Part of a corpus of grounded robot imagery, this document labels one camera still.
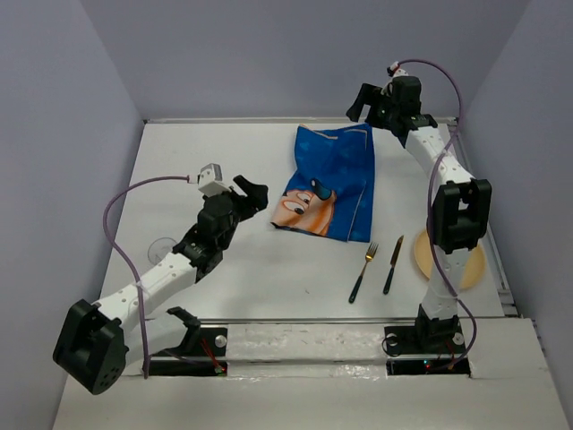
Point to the blue cartoon placemat cloth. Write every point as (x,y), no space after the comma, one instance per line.
(331,191)

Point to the tan round plate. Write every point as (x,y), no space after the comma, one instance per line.
(474,269)

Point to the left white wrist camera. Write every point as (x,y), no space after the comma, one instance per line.
(209,180)

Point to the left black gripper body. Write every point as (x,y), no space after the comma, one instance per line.
(241,210)

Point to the gold fork dark handle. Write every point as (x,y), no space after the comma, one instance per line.
(369,257)

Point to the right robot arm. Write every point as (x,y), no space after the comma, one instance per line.
(458,207)

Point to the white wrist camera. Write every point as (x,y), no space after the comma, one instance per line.
(209,180)
(395,70)

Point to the clear drinking glass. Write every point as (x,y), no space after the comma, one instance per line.
(159,249)

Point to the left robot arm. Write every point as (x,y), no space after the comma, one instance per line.
(99,340)

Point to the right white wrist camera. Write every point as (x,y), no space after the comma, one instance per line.
(395,70)

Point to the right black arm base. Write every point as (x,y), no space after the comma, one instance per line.
(407,356)

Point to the gold knife dark handle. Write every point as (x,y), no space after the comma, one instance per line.
(393,262)

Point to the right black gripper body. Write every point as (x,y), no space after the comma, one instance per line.
(382,112)

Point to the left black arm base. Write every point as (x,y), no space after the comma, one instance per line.
(199,355)

